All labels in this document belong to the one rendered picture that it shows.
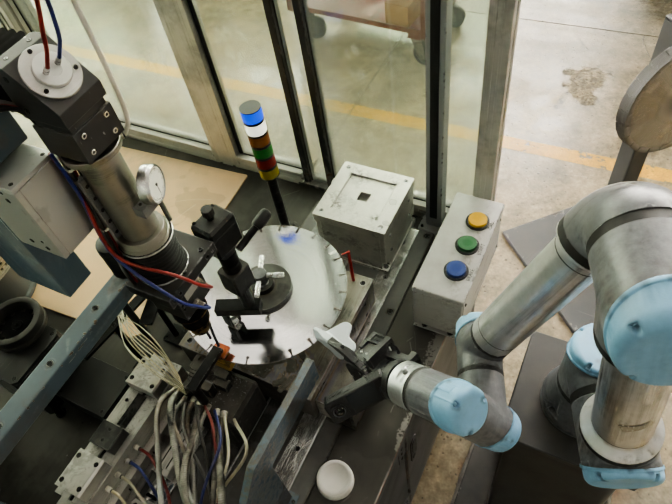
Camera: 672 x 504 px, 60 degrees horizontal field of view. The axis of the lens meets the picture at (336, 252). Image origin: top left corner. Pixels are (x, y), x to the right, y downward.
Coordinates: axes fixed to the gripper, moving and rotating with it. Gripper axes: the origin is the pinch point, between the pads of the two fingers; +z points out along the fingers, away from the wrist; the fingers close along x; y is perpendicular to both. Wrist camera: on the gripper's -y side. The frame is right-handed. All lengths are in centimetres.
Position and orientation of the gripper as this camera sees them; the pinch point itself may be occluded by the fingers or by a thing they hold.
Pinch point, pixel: (329, 360)
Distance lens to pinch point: 112.5
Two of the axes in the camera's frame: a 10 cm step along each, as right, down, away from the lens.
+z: -5.3, -0.9, 8.4
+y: 7.1, -6.0, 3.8
